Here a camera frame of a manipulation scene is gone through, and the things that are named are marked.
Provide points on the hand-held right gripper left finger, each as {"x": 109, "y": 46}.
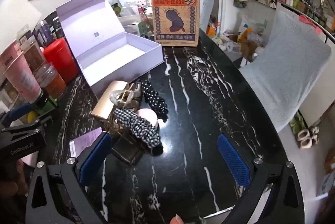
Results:
{"x": 95, "y": 158}

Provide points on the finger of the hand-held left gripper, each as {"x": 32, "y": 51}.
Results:
{"x": 15, "y": 112}
{"x": 34, "y": 124}

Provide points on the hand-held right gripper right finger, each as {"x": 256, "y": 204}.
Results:
{"x": 233, "y": 158}

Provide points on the clear star hair claw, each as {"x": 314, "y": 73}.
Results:
{"x": 115, "y": 130}

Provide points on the black white gingham scrunchie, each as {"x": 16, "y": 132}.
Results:
{"x": 136, "y": 127}

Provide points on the gold card case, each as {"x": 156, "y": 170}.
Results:
{"x": 107, "y": 101}

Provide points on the marbled hair claw clip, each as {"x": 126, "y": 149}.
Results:
{"x": 116, "y": 96}

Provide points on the black polka dot scrunchie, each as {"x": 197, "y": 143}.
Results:
{"x": 153, "y": 98}

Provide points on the lavender gift box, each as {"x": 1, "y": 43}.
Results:
{"x": 117, "y": 56}

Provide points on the person's left hand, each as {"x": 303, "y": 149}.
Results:
{"x": 19, "y": 177}

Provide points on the person's right hand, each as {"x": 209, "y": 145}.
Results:
{"x": 176, "y": 220}

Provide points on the green bottle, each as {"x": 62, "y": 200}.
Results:
{"x": 48, "y": 103}

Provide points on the pink tube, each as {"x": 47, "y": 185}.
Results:
{"x": 22, "y": 77}

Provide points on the clear jar orange contents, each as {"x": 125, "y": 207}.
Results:
{"x": 51, "y": 80}

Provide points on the brown label jar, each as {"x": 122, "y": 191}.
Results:
{"x": 34, "y": 55}

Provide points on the pink round compact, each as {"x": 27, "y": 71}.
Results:
{"x": 149, "y": 115}

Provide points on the red canister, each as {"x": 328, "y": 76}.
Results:
{"x": 60, "y": 56}

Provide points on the beige slipper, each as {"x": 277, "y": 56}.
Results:
{"x": 305, "y": 140}
{"x": 315, "y": 133}

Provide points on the purple jar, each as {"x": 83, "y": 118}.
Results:
{"x": 44, "y": 33}

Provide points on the dark label jar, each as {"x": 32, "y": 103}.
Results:
{"x": 58, "y": 28}

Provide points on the chair with light blue cover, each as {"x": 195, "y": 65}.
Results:
{"x": 207, "y": 9}
{"x": 282, "y": 64}

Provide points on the white storage bin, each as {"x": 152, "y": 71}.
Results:
{"x": 129, "y": 25}

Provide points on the clear plastic bag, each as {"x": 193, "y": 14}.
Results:
{"x": 129, "y": 8}

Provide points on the brown printed paper bag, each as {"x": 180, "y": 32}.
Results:
{"x": 174, "y": 4}

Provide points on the row of cosmetic bottles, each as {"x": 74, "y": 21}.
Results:
{"x": 306, "y": 4}

